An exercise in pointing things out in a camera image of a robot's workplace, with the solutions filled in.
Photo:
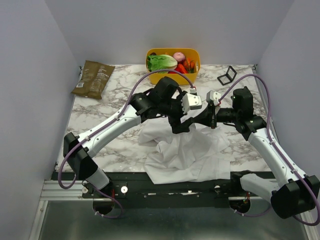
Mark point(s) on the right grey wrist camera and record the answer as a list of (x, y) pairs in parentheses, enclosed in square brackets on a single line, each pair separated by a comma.
[(213, 98)]

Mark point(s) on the far black folding stand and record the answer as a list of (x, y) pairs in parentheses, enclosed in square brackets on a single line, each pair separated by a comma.
[(228, 77)]

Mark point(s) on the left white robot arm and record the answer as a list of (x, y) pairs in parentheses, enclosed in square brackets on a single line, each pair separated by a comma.
[(165, 99)]

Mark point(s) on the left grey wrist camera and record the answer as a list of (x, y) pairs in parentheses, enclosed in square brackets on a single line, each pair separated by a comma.
[(191, 101)]

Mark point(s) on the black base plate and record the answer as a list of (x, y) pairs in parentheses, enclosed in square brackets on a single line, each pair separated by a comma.
[(135, 190)]

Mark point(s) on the white shirt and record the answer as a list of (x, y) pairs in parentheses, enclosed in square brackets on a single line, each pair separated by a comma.
[(194, 156)]

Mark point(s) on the green lettuce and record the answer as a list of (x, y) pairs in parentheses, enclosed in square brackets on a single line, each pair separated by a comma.
[(161, 62)]

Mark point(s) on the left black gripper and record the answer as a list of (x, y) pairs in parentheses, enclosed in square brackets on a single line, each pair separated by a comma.
[(177, 126)]

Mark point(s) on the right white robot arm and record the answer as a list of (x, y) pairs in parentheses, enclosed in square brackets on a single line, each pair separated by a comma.
[(294, 192)]

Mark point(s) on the brown snack bag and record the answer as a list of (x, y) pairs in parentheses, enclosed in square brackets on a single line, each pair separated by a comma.
[(93, 80)]

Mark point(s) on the yellow plastic bin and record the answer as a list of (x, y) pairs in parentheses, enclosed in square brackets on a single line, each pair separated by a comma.
[(177, 76)]

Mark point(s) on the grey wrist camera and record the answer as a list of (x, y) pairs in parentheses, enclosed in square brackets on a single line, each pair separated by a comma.
[(191, 101), (213, 98)]

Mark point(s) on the orange carrot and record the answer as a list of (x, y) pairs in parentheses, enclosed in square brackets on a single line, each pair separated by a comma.
[(189, 66)]

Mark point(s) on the red onion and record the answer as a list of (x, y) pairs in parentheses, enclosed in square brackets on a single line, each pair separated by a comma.
[(179, 57)]

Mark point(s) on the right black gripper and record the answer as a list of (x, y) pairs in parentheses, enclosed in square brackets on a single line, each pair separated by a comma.
[(212, 116)]

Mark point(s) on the red pepper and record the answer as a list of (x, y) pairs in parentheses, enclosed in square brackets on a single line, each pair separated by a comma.
[(181, 69)]

